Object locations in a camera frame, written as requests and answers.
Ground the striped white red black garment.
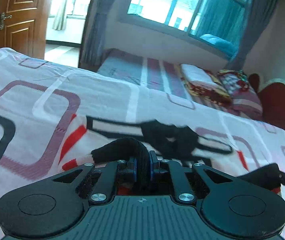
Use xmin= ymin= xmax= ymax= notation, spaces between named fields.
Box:
xmin=57 ymin=113 xmax=283 ymax=198

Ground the red heart headboard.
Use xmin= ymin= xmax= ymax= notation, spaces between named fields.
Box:
xmin=248 ymin=73 xmax=285 ymax=130

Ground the patterned red pillow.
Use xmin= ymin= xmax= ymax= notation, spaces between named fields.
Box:
xmin=217 ymin=69 xmax=263 ymax=120

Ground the folded white red blanket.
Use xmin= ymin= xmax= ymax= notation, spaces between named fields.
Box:
xmin=180 ymin=64 xmax=232 ymax=107

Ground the striped bed sheet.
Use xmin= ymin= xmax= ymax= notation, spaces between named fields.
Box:
xmin=98 ymin=49 xmax=192 ymax=100

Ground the teal curtain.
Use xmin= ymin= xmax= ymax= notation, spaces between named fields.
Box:
xmin=194 ymin=0 xmax=248 ymax=59

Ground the grey curtain right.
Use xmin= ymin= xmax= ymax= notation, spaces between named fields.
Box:
xmin=226 ymin=0 xmax=279 ymax=70

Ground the grey curtain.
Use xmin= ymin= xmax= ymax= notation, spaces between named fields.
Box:
xmin=226 ymin=0 xmax=279 ymax=70
xmin=79 ymin=0 xmax=115 ymax=69

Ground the wooden door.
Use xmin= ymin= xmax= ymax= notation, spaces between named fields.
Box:
xmin=0 ymin=0 xmax=51 ymax=59

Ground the white sheer curtain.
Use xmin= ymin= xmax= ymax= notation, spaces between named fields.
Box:
xmin=51 ymin=0 xmax=80 ymax=32

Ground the grey curtain left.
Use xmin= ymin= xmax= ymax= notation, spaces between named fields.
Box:
xmin=79 ymin=0 xmax=115 ymax=69

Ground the window with frame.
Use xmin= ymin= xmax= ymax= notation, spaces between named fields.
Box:
xmin=120 ymin=0 xmax=248 ymax=55

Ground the metal door handle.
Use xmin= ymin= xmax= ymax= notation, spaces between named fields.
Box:
xmin=0 ymin=12 xmax=12 ymax=30

